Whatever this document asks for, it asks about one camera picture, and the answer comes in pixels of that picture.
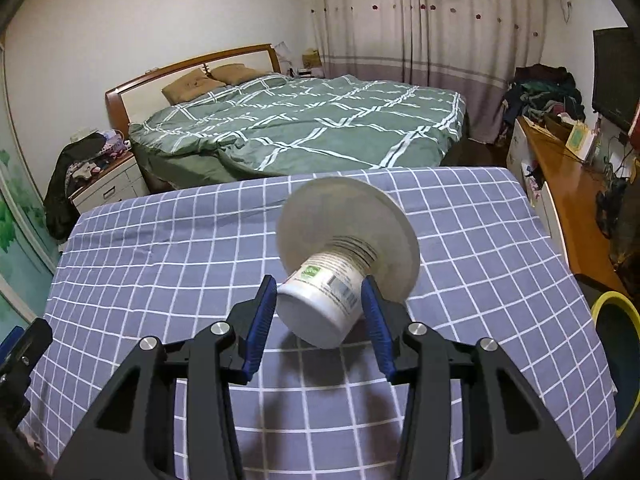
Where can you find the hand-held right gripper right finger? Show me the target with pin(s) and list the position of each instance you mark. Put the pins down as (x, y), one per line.
(377, 325)

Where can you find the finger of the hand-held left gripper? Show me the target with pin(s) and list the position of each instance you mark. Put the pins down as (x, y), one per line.
(30, 345)

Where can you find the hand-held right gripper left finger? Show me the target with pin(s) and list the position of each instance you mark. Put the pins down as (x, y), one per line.
(260, 325)

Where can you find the white plastic jar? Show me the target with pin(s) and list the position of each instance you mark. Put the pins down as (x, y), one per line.
(320, 305)

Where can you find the yellow rimmed waste bin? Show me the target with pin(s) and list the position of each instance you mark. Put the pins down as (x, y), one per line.
(622, 360)

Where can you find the blue checkered sheet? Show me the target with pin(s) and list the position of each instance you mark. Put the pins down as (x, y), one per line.
(150, 270)

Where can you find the painted wardrobe door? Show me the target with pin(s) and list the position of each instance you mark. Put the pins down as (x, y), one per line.
(20, 200)

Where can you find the dark clothes on nightstand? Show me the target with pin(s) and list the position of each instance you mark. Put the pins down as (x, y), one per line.
(65, 180)

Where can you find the white nightstand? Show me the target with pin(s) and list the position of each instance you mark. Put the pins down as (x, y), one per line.
(110, 187)

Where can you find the bed with green quilt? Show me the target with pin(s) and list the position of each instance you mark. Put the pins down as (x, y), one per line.
(325, 125)

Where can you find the white drawer cabinet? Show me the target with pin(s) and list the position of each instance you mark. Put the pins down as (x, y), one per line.
(520, 160)

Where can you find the wooden desk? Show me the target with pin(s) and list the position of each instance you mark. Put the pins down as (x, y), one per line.
(575, 210)

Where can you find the brown pillow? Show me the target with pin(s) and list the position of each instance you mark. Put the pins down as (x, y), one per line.
(192, 87)
(240, 74)

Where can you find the dark bag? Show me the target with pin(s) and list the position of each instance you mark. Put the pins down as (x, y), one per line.
(622, 230)

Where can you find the wooden bed headboard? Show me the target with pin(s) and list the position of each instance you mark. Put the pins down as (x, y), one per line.
(150, 80)

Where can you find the small cardboard box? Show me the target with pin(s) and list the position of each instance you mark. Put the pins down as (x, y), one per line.
(311, 58)

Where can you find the green box on desk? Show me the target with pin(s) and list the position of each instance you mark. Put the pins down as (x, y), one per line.
(580, 140)

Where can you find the pile of dark clothes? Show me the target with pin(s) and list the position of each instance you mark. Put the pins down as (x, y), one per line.
(545, 95)

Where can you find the beige striped curtain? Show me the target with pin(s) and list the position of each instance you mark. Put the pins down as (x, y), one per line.
(425, 35)

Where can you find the black television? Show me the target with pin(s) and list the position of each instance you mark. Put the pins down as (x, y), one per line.
(615, 75)

